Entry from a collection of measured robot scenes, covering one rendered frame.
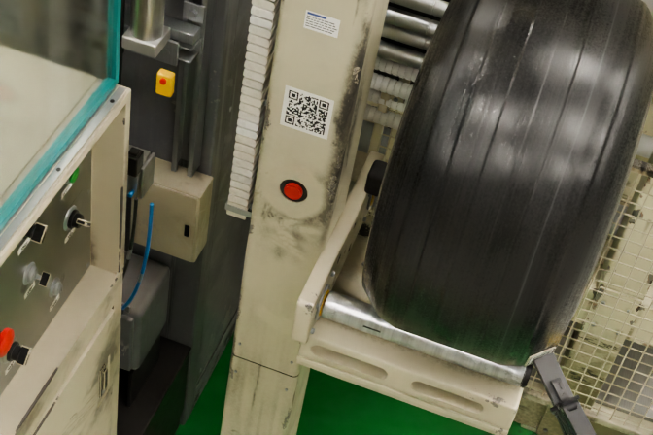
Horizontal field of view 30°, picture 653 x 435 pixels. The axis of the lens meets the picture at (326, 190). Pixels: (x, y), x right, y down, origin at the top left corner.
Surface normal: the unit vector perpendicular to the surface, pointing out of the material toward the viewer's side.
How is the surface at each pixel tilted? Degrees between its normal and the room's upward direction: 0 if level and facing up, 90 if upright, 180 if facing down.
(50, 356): 0
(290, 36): 90
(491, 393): 0
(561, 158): 46
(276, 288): 90
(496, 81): 31
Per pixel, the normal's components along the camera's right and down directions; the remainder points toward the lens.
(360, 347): 0.14, -0.72
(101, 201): -0.32, 0.62
